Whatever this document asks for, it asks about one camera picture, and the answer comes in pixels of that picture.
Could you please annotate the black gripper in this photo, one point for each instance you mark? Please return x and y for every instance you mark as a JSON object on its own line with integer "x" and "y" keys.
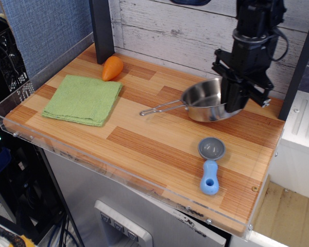
{"x": 243, "y": 73}

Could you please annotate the silver metal pan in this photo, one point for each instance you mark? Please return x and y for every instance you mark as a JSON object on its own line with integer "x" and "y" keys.
{"x": 202, "y": 101}

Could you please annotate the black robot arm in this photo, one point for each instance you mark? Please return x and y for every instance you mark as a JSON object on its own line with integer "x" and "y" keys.
{"x": 257, "y": 23}

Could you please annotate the blue grey toy spoon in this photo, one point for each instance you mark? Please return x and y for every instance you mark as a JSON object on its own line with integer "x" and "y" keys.
{"x": 210, "y": 149}

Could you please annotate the clear acrylic table guard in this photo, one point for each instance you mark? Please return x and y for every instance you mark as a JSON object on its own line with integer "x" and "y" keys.
{"x": 157, "y": 154}

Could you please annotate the white side unit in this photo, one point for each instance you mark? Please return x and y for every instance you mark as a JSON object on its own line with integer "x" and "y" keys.
{"x": 289, "y": 166}

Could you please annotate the orange toy carrot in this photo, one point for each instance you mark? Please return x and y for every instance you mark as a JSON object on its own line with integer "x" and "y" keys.
{"x": 112, "y": 68}

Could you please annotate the green folded cloth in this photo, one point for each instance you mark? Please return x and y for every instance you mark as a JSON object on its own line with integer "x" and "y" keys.
{"x": 83, "y": 100}

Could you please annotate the silver cabinet with buttons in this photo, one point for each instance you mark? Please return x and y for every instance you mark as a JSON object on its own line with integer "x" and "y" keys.
{"x": 81, "y": 187}

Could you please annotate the black plastic crate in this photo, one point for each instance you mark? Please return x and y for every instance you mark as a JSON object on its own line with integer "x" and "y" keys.
{"x": 13, "y": 76}

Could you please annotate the black right frame post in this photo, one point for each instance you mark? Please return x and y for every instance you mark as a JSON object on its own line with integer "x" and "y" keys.
{"x": 295, "y": 81}

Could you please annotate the black frame post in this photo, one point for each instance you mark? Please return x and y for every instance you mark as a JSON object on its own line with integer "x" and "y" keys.
{"x": 102, "y": 29}
{"x": 295, "y": 81}

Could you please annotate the black left frame post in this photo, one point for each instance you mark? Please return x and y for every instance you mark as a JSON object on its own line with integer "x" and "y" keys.
{"x": 102, "y": 29}

